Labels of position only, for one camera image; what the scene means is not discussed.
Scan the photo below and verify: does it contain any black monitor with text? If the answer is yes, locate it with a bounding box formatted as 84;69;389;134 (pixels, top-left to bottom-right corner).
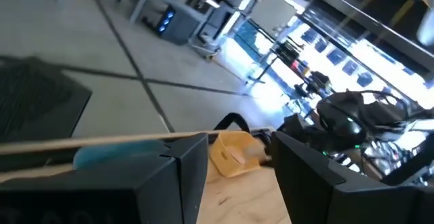
276;40;302;65

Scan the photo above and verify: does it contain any teal plastic bin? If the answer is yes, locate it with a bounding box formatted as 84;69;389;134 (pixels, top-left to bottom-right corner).
73;138;170;170

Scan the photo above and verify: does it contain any yellow plastic bin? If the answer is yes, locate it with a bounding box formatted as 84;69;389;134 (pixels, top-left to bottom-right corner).
209;130;271;179

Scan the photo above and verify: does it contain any computer tower with blue lights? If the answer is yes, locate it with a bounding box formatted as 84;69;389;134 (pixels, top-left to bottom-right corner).
157;5;201;45

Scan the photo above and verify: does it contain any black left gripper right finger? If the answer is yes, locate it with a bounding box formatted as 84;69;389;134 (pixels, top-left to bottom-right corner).
271;130;434;224

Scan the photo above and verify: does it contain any black cable loop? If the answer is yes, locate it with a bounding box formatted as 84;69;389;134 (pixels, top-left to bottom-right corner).
213;112;252;133

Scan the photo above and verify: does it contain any whiteboard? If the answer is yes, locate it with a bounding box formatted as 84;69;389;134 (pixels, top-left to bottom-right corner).
248;0;306;39

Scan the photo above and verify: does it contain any black office chair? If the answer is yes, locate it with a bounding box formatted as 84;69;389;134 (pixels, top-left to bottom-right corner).
294;71;333;98

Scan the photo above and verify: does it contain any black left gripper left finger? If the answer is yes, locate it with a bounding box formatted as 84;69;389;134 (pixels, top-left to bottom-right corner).
0;132;210;224

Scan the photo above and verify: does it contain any black perforated computer case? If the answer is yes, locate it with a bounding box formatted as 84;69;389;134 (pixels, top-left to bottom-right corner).
0;56;93;143

